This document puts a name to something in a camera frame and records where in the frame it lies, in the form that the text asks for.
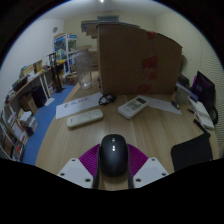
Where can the shelf unit with books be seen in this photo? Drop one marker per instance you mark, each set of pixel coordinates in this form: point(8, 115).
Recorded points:
point(15, 133)

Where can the slim cream remote control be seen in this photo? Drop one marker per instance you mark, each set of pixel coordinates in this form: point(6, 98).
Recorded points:
point(85, 118)

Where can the small dark clip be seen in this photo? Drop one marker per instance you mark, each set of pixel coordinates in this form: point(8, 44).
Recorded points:
point(175, 104)

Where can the white paper sheet with writing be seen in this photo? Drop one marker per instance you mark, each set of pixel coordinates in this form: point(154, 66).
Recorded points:
point(75, 105)

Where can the black mouse pad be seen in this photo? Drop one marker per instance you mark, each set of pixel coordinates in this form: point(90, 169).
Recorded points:
point(192, 152)

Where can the clear glass jar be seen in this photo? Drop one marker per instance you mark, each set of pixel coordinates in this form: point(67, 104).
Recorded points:
point(83, 70)

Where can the blue display cabinet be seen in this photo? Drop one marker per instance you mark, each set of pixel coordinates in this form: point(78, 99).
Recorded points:
point(65, 50)

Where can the black marker pen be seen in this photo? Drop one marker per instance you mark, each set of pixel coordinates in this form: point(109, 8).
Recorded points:
point(201, 127)

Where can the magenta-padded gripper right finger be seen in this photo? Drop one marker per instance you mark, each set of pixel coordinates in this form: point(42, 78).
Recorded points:
point(150, 170)

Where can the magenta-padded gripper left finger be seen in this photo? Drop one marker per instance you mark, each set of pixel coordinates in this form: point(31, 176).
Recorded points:
point(76, 171)

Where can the plain white paper sheet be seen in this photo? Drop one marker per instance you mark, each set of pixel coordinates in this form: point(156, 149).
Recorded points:
point(161, 104)

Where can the white side desk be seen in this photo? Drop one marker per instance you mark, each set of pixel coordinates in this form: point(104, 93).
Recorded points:
point(30, 83)

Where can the blue book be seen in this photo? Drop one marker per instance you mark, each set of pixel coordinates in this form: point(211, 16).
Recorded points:
point(186, 92)

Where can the large brown cardboard box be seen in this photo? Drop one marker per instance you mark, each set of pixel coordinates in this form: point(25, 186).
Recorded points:
point(136, 60)

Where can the black eyeglasses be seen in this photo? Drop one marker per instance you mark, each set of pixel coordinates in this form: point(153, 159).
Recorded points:
point(107, 99)

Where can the white remote control with display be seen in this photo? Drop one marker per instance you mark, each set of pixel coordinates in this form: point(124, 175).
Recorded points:
point(133, 107)

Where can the black office chair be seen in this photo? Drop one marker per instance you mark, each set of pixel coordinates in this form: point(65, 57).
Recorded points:
point(204, 88)

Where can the black computer mouse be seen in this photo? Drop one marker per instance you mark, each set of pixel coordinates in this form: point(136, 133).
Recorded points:
point(114, 155)

